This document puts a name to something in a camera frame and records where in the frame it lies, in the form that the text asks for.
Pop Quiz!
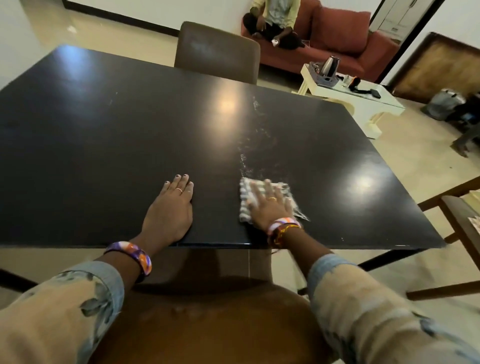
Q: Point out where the person's right hand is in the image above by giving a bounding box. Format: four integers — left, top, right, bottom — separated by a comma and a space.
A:
245, 179, 301, 232

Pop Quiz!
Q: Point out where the person's left hand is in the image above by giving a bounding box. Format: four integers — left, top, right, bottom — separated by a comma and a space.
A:
141, 173, 195, 248

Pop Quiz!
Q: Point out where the striped cloth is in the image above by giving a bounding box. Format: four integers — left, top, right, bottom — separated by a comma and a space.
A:
238, 176, 310, 225

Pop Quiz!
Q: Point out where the brown chair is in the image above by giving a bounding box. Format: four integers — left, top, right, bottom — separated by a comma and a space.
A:
174, 21, 262, 85
88, 277, 338, 364

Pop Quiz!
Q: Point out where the person's right forearm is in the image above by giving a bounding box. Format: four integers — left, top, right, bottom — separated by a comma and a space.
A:
281, 228, 480, 364

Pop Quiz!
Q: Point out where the white purple bangle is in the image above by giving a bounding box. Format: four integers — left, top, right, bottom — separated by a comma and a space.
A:
266, 217, 302, 237

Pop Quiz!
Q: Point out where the orange purple bangle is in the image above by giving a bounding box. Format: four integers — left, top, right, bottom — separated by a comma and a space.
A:
104, 241, 153, 283

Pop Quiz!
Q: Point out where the black table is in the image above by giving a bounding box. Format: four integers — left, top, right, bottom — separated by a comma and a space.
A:
0, 44, 447, 295

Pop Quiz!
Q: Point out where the grey tray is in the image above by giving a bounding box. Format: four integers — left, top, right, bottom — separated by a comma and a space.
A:
309, 61, 340, 89

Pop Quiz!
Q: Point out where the white coffee table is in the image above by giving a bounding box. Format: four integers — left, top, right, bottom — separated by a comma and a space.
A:
298, 63, 407, 140

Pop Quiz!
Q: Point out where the black gadget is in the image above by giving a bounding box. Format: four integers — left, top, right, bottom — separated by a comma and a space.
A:
348, 76, 372, 94

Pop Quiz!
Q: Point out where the steel electric kettle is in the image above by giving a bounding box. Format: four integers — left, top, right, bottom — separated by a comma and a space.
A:
319, 55, 341, 80

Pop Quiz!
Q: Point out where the wooden beige armchair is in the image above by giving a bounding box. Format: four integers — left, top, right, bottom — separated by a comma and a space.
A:
406, 176, 480, 302

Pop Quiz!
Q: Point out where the red sofa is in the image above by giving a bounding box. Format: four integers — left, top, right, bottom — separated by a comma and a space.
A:
240, 0, 400, 83

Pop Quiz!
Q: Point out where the grey bin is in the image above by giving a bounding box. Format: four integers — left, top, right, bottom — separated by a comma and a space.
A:
420, 88, 467, 122

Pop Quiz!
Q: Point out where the dark low table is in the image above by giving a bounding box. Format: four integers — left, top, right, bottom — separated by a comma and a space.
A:
448, 101, 480, 158

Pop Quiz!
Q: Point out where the brown wooden board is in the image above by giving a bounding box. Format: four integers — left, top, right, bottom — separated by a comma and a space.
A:
388, 31, 480, 105

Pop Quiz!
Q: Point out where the white panelled door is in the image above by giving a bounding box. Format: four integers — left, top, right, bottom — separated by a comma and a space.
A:
369, 0, 436, 42

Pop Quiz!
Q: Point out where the red yellow thread bracelet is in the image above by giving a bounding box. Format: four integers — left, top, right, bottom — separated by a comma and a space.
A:
270, 223, 303, 249

